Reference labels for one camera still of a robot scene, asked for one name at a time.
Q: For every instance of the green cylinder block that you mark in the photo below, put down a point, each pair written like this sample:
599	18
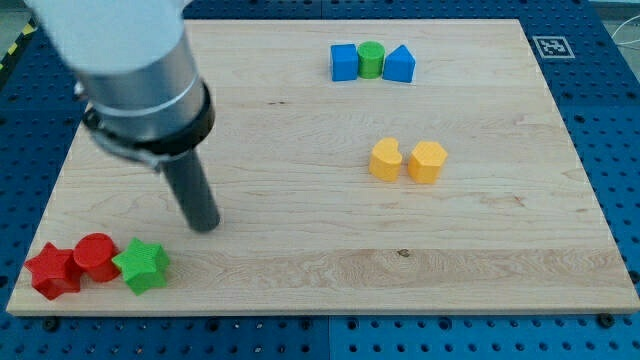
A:
371	56

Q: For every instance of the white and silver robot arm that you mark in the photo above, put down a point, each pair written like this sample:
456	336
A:
133	62

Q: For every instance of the light wooden board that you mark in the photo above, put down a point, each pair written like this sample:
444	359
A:
511	226

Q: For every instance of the green star block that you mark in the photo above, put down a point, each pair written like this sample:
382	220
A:
142	266

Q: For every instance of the blue cube block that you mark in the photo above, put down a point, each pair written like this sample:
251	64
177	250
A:
344	62

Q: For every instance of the blue triangular prism block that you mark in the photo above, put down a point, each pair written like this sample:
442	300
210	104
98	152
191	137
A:
399	65

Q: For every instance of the red cylinder block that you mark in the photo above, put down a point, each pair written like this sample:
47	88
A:
94	253

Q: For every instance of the white fiducial marker tag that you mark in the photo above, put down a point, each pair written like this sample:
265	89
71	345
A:
553	47

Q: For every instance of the red star block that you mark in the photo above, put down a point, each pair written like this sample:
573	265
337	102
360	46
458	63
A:
54	272

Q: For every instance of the yellow heart block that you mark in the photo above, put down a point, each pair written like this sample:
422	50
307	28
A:
385	160

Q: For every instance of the black cylindrical pointer rod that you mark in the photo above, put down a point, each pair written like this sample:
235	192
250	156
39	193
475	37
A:
189	185

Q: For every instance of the yellow hexagon block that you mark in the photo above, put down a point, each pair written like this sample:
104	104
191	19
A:
426	162

